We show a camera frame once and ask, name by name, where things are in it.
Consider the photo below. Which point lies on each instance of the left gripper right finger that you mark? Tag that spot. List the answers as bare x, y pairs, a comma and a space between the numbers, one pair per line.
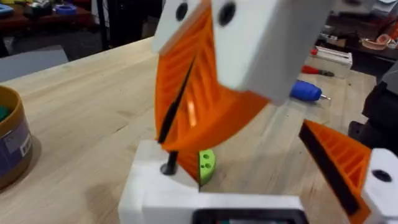
345, 161

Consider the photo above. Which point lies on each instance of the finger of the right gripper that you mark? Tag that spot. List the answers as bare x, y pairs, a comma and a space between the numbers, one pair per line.
169, 81
258, 46

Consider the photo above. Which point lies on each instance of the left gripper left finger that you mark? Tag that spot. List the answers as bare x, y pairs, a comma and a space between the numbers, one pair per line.
146, 180

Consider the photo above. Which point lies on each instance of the orange ribbed wedge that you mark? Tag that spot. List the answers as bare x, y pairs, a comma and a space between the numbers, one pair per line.
189, 165

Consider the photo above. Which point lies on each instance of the black screw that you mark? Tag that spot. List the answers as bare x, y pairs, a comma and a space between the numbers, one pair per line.
170, 163

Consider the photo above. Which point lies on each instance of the blue electric screwdriver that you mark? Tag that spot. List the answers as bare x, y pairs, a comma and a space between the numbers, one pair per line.
306, 91

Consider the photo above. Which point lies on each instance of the green disc with holes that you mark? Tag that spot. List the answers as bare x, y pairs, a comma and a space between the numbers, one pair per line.
206, 166

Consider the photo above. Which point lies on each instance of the white box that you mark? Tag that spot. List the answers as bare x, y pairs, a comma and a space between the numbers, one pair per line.
334, 56

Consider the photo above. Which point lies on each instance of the pink bowl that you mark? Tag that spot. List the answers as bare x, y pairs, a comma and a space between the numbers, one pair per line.
373, 43

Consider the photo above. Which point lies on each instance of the dark wooden side table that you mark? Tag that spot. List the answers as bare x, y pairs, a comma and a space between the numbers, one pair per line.
46, 20

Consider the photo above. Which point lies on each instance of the brown toy tub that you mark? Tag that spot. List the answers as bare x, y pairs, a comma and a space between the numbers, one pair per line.
12, 146

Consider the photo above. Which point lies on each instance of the grey chair seat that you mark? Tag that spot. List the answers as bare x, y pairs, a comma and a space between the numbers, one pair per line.
31, 63

